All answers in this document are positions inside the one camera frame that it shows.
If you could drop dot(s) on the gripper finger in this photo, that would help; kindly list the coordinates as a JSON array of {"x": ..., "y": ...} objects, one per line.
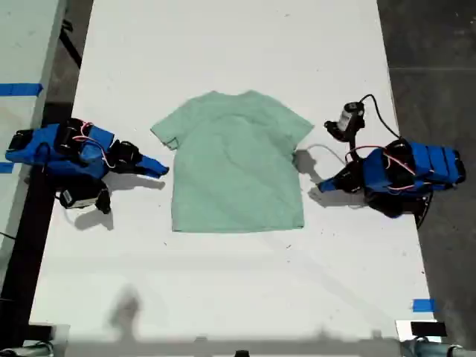
[
  {"x": 336, "y": 190},
  {"x": 152, "y": 163},
  {"x": 153, "y": 175},
  {"x": 340, "y": 180}
]

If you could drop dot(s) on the pale green T-shirt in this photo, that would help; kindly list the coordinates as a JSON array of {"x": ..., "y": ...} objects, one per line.
[{"x": 238, "y": 167}]

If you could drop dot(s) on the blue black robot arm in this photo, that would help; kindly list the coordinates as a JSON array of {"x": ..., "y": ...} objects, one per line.
[
  {"x": 439, "y": 163},
  {"x": 41, "y": 148}
]

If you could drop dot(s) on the short blue tape strip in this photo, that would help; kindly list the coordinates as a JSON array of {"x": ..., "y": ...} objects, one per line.
[{"x": 6, "y": 168}]

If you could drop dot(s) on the long blue tape strip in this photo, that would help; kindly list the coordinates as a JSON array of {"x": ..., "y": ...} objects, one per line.
[{"x": 18, "y": 90}]

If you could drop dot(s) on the blue tape patch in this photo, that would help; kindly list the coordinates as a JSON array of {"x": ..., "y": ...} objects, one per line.
[{"x": 424, "y": 305}]

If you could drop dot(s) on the white side table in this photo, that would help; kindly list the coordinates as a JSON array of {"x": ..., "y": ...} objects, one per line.
[{"x": 22, "y": 44}]

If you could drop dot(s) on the small black box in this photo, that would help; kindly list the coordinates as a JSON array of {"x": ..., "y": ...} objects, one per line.
[
  {"x": 41, "y": 332},
  {"x": 427, "y": 329}
]

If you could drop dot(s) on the small black knob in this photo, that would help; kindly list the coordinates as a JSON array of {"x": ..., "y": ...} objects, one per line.
[{"x": 242, "y": 353}]

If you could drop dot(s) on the short black camera stalk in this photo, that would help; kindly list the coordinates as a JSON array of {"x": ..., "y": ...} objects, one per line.
[{"x": 354, "y": 143}]

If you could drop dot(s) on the black camera box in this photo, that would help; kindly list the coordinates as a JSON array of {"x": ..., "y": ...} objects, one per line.
[
  {"x": 76, "y": 199},
  {"x": 347, "y": 117}
]

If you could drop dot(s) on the black table edge rail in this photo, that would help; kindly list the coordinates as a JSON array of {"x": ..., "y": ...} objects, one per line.
[{"x": 26, "y": 241}]

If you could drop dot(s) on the grey tube frame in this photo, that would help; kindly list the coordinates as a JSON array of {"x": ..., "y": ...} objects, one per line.
[
  {"x": 431, "y": 349},
  {"x": 26, "y": 350}
]

